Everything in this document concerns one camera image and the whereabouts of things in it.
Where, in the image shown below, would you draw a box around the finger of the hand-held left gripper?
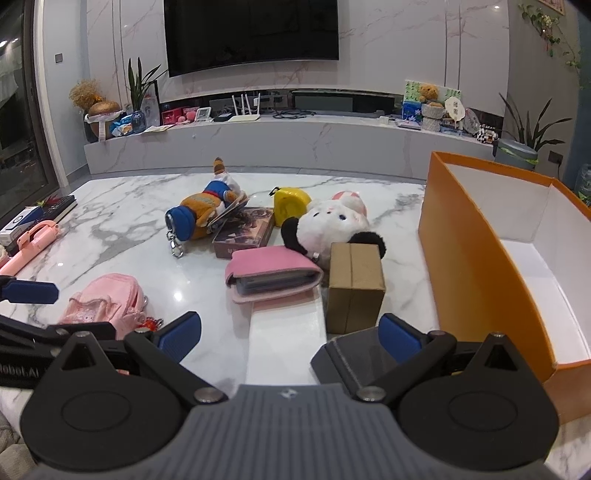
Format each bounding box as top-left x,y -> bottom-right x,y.
0,275 -> 60,304
0,316 -> 118,355

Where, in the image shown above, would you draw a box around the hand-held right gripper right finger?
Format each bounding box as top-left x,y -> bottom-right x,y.
355,313 -> 541,403

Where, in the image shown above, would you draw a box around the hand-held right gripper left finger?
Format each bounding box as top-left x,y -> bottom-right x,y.
46,311 -> 228,407

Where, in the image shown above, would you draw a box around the dark grey square box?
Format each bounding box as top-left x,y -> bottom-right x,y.
310,327 -> 403,387

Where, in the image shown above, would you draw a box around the brown cardboard box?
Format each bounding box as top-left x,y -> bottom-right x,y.
326,242 -> 387,336

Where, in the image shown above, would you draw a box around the small pink backpack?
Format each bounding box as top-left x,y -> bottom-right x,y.
59,273 -> 163,341

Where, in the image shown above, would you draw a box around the orange storage box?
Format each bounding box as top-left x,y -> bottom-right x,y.
418,151 -> 591,424

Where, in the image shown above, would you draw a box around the white foam block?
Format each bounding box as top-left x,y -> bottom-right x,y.
246,295 -> 329,387

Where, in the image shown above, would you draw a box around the pink card wallet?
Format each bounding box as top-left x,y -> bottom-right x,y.
225,246 -> 325,305

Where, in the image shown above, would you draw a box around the brown printed card box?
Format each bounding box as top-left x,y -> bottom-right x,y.
212,207 -> 276,259

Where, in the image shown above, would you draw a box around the orange blue plush toy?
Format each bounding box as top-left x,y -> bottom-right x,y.
165,157 -> 251,259

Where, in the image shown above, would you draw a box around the white plush toy black ears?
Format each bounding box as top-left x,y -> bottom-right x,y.
281,190 -> 387,274

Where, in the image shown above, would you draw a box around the yellow tape measure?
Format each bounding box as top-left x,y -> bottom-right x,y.
273,186 -> 311,228

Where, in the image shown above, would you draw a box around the pink selfie stick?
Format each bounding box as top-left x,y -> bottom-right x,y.
0,220 -> 61,278

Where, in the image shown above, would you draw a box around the blue white box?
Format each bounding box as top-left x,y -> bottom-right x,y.
0,206 -> 44,244

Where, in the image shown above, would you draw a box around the black notebook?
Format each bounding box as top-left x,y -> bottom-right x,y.
33,195 -> 77,222

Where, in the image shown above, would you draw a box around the dried flowers in gold vase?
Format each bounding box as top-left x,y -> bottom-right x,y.
69,78 -> 126,142

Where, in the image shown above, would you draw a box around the grey trash bin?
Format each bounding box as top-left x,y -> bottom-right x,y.
491,137 -> 539,172

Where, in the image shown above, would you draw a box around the pink toy set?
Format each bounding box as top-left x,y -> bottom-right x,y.
161,104 -> 195,126

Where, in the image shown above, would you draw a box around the marble television console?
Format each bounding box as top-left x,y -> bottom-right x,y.
85,112 -> 496,180

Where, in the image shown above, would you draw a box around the blue tissue box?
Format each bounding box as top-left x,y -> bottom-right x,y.
401,101 -> 424,126

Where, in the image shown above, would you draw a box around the tall leaf plant blue vase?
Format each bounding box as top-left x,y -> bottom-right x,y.
126,57 -> 170,135

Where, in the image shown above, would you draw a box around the white router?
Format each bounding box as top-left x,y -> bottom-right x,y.
228,92 -> 262,123

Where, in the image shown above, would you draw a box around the round white hand fan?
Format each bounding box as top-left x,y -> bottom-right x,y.
445,89 -> 463,123

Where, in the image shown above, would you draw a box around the brown teddy bear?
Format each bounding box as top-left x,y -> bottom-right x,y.
418,83 -> 445,110

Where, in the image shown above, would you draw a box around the potted long leaf plant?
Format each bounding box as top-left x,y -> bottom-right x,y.
499,92 -> 574,154

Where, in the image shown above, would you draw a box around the black television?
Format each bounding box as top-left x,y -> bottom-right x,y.
163,0 -> 341,78

